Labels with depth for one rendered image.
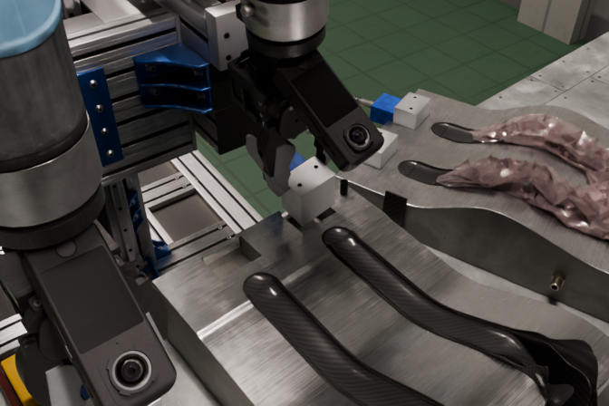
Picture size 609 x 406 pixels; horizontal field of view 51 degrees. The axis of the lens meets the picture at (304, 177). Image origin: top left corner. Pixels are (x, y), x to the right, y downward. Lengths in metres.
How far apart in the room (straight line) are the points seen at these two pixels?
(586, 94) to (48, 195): 1.00
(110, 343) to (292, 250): 0.35
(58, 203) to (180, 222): 1.39
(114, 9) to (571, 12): 2.39
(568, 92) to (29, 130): 1.00
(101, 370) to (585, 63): 1.09
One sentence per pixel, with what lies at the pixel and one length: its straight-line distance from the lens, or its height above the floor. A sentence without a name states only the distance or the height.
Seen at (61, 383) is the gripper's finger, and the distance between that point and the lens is 0.48.
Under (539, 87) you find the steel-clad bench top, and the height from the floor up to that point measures 0.80.
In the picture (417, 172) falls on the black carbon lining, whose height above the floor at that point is 0.85.
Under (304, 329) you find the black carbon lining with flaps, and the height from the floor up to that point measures 0.88.
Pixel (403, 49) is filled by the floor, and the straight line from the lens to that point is 2.97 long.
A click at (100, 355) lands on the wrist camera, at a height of 1.09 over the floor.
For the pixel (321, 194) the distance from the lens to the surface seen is 0.70.
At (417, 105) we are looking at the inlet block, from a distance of 0.95.
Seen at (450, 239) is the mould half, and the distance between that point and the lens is 0.82.
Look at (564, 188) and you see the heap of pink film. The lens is 0.80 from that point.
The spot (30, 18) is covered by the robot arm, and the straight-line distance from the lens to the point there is 0.32.
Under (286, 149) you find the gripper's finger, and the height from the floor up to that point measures 1.01.
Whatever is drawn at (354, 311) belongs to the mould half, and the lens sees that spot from 0.66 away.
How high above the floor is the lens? 1.40
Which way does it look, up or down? 40 degrees down
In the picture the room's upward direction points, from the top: straight up
